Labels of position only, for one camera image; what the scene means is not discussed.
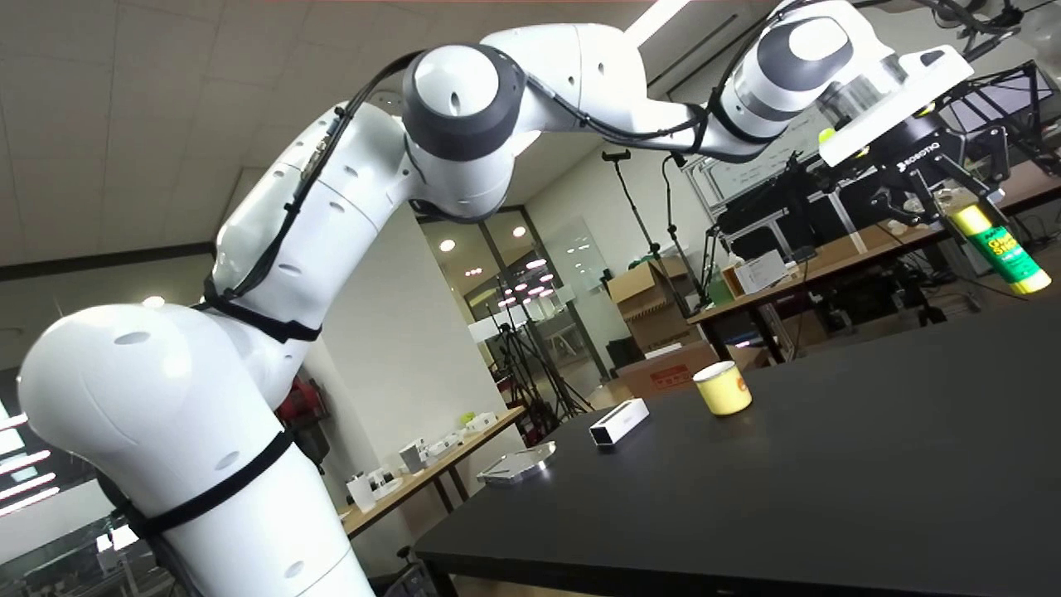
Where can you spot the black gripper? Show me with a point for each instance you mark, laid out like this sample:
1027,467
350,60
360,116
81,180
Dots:
900,148

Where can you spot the green yellow glue stick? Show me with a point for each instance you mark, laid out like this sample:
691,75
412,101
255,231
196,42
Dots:
1004,254

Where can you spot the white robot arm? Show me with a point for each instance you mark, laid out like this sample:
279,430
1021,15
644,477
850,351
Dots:
167,408

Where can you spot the yellow mug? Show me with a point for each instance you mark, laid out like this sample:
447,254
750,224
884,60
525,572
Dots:
723,389

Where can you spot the long wooden desk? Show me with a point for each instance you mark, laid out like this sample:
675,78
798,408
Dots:
841,260

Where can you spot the black tripod stand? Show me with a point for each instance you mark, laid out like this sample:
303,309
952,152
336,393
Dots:
642,218

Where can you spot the stacked brown cardboard boxes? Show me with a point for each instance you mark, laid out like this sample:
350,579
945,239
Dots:
648,301

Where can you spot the brown cardboard box red label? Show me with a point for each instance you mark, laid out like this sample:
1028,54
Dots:
666,371

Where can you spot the small white black box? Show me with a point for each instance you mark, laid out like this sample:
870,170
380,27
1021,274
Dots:
618,424

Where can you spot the silver metal plate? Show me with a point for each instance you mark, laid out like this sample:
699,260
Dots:
515,466

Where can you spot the narrow wooden desk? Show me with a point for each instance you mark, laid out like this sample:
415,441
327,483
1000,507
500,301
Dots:
432,467

